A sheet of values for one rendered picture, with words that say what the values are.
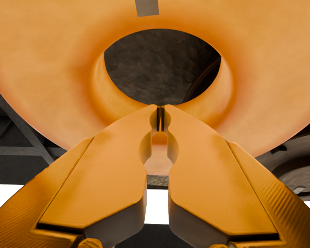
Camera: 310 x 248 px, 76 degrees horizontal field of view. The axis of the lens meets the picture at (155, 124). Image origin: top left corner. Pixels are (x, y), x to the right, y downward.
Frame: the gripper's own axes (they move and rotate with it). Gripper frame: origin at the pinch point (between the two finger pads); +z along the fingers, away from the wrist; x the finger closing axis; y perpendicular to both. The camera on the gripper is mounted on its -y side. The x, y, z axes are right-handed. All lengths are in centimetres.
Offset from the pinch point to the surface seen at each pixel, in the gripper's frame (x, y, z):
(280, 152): 18.5, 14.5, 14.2
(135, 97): -7.8, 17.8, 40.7
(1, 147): -428, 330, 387
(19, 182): -524, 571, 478
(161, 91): -0.3, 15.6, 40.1
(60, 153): -275, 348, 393
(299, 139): 20.7, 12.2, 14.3
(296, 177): 24.9, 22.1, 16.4
